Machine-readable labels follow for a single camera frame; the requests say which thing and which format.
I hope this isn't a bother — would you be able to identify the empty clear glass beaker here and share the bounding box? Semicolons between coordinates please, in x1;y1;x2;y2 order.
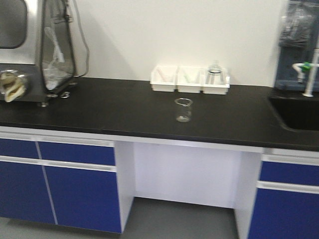
174;98;193;123

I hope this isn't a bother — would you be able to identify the left white plastic bin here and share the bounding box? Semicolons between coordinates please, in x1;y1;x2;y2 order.
150;65;178;92

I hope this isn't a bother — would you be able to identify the white plastic bin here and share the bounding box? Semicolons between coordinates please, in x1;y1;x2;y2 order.
150;65;178;92
177;66;203;93
202;68;230;95

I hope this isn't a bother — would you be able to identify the red tipped glass rod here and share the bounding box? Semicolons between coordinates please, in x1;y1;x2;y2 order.
157;68;169;82

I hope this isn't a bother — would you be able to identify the middle white plastic bin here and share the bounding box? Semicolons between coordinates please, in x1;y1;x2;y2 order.
177;66;203;93

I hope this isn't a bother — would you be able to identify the right white plastic bin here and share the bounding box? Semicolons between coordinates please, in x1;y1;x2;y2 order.
202;68;230;95

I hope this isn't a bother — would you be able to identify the blue cabinet drawer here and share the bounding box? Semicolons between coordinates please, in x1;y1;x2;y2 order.
38;142;116;166
259;161;319;186
0;138;38;159

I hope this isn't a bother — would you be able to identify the glass flask on black stand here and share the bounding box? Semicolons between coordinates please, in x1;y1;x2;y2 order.
205;60;223;85

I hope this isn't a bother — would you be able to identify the blue cabinet door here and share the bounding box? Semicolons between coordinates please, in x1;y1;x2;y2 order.
0;162;55;224
45;166;122;233
248;189;319;239

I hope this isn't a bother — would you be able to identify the clear plastic bag chamber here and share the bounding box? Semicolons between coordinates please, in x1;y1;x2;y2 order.
41;0;90;94

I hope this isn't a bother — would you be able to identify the black lab sink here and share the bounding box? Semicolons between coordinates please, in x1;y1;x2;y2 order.
268;97;319;131

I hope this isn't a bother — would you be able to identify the blue cabinet drawer far left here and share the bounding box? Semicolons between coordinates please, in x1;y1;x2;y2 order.
0;138;38;159

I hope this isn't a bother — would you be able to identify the stainless steel glove box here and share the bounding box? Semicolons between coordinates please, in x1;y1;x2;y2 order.
0;0;48;106

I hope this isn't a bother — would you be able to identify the cream rubber glove port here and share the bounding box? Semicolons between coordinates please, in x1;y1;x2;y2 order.
0;70;28;103

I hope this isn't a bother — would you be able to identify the blue cabinet door right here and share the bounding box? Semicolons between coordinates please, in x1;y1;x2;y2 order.
248;189;319;239

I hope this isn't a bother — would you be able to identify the blue cabinet door far left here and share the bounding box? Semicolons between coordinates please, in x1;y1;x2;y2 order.
0;162;55;224

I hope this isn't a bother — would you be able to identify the blue cabinet drawer right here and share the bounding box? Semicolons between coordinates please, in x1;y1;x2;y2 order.
259;161;319;186

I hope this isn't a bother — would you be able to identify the white green lab faucet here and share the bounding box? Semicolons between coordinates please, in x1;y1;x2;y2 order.
292;47;319;97

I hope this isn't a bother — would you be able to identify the blue drying rack panel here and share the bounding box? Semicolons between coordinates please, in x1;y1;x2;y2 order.
274;0;319;91

